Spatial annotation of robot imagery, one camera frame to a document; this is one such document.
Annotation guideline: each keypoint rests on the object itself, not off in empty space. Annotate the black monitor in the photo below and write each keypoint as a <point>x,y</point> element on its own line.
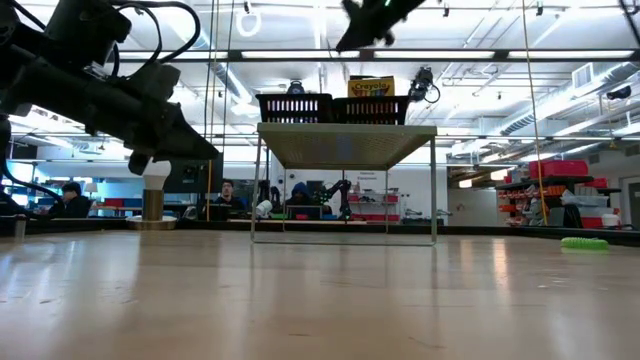
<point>195,177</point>

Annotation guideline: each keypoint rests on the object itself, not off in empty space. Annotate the grey orange parts bin rack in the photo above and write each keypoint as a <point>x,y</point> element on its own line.
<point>530,200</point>

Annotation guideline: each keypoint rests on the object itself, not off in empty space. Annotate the red storage bins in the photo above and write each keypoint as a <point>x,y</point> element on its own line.
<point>557,169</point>

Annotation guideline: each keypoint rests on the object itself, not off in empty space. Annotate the black background robot arm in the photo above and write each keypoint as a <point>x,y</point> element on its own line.
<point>342,192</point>

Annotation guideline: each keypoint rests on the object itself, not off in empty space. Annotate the yellow green crayon box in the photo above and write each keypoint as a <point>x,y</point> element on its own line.
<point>371,87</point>

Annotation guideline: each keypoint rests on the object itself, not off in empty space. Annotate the small desk lamp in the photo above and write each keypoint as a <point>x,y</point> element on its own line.
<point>90,187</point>

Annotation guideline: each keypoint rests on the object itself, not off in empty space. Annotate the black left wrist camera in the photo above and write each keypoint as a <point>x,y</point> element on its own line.
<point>152,80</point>

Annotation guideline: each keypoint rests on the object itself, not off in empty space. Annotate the black slotted plastic basket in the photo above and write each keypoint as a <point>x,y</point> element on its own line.
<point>295,98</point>
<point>370,101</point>

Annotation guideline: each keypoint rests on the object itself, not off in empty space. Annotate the white bulb wooden base lamp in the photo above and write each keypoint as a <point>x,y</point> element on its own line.
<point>152,202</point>

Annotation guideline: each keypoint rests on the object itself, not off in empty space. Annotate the pale green perforated metal riser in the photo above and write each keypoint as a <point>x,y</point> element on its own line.
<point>345,145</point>

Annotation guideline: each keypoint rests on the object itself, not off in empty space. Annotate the black mounted camera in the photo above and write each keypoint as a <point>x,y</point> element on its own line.
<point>424,80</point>

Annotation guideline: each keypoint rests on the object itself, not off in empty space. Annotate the black ceiling device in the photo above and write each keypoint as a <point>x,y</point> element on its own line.
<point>619,93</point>

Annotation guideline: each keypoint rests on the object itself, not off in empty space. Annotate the black dome ceiling camera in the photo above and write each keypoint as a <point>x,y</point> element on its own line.
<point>295,87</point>

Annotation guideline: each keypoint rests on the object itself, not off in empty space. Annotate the person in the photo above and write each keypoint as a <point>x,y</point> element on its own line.
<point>72,205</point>
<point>300,195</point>
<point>228,195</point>

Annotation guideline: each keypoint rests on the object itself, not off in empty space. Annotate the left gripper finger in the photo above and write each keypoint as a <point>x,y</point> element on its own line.
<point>190,147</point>

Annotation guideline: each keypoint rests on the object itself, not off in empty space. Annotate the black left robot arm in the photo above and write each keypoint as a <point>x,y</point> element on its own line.
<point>50,85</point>

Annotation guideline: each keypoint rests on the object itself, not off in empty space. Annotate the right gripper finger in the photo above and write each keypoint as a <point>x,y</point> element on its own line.
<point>365,35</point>

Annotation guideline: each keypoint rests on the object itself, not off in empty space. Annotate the white round device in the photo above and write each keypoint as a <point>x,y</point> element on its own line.
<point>265,209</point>

